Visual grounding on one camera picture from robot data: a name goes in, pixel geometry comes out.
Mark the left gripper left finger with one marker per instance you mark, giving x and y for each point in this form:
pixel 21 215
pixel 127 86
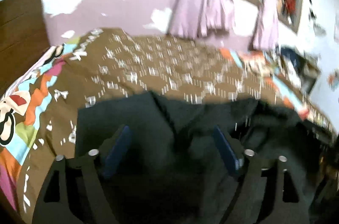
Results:
pixel 74 189

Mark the black padded jacket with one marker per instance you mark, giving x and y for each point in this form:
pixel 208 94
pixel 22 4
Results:
pixel 173 172

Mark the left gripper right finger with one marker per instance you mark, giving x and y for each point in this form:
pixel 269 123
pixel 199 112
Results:
pixel 266 192

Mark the brown wooden headboard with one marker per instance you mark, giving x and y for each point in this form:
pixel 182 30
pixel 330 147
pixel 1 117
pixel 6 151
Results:
pixel 23 38

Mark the colourful cartoon bed quilt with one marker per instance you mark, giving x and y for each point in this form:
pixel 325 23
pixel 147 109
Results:
pixel 39 111

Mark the wooden shelf desk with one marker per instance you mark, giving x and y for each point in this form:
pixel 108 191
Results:
pixel 309 72

